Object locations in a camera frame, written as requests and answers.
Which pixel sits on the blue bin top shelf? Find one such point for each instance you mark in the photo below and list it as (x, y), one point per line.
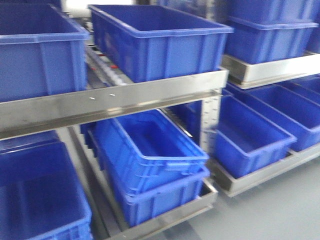
(153, 42)

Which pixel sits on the blue bin lower stacked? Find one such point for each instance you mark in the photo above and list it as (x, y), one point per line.
(147, 150)

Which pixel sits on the blue bin under stack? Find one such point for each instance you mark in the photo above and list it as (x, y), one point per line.
(152, 203)

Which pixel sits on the blue bin lower right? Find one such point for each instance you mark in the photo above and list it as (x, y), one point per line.
(246, 141)

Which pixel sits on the stainless steel near rack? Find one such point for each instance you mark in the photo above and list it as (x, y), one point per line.
(247, 76)

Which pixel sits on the stainless steel rack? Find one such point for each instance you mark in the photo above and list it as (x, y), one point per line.
(112, 94)
(247, 76)

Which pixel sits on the blue bin upper right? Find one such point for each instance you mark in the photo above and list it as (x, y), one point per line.
(255, 43)

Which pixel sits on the blue bin upper left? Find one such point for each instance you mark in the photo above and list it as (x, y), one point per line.
(42, 52)

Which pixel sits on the blue bin far right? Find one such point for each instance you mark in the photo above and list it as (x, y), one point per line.
(291, 111)

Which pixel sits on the stainless steel far rack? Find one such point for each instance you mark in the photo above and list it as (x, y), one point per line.
(112, 94)

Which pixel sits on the blue bin lower left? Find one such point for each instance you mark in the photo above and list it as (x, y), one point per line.
(41, 196)

